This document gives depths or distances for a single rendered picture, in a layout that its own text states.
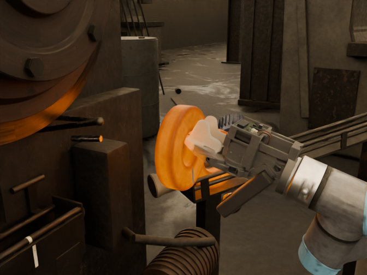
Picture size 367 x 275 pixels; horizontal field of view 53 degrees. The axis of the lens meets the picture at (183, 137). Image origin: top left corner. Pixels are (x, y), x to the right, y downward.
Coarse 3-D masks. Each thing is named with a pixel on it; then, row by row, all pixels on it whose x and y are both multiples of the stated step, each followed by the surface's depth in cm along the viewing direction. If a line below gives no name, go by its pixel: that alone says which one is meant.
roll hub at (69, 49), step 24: (0, 0) 41; (24, 0) 42; (48, 0) 45; (72, 0) 51; (96, 0) 53; (0, 24) 42; (24, 24) 44; (48, 24) 48; (72, 24) 51; (96, 24) 54; (0, 48) 41; (24, 48) 44; (48, 48) 48; (72, 48) 51; (0, 72) 42; (24, 72) 44; (48, 72) 47
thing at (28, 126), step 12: (96, 48) 67; (96, 60) 68; (84, 72) 65; (84, 84) 66; (72, 96) 64; (48, 108) 59; (60, 108) 62; (24, 120) 55; (36, 120) 57; (48, 120) 60; (0, 132) 52; (12, 132) 54; (24, 132) 56; (0, 144) 52
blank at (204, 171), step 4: (224, 132) 94; (204, 168) 94; (212, 168) 98; (216, 168) 98; (200, 172) 94; (204, 172) 94; (208, 172) 95; (212, 172) 96; (200, 176) 94; (220, 176) 97; (216, 184) 97; (220, 184) 98
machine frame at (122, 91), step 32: (96, 64) 91; (96, 96) 90; (128, 96) 95; (96, 128) 86; (128, 128) 97; (0, 160) 64; (32, 160) 70; (64, 160) 78; (0, 192) 65; (64, 192) 79; (0, 224) 67; (32, 224) 72; (96, 256) 92; (128, 256) 106
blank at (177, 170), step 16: (176, 112) 64; (192, 112) 66; (160, 128) 63; (176, 128) 62; (192, 128) 67; (160, 144) 62; (176, 144) 62; (160, 160) 62; (176, 160) 63; (192, 160) 70; (160, 176) 64; (176, 176) 64; (192, 176) 70
